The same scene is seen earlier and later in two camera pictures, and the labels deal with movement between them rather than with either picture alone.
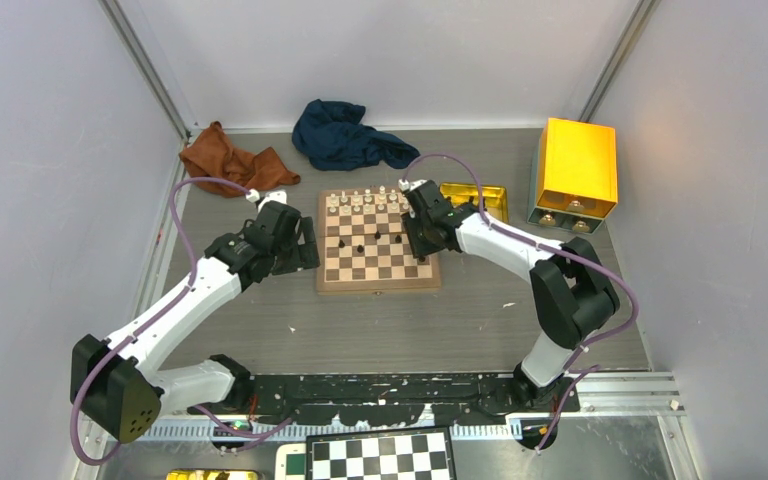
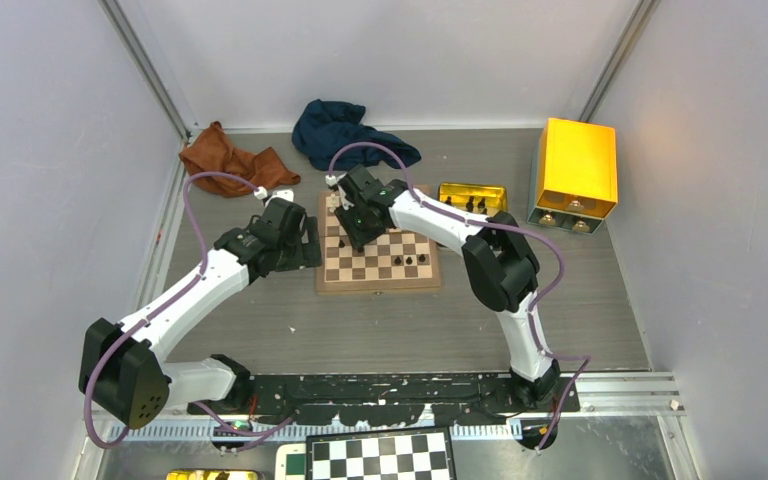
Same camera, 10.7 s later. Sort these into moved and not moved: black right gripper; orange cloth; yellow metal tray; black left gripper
Moved: black right gripper
Not moved: yellow metal tray; black left gripper; orange cloth
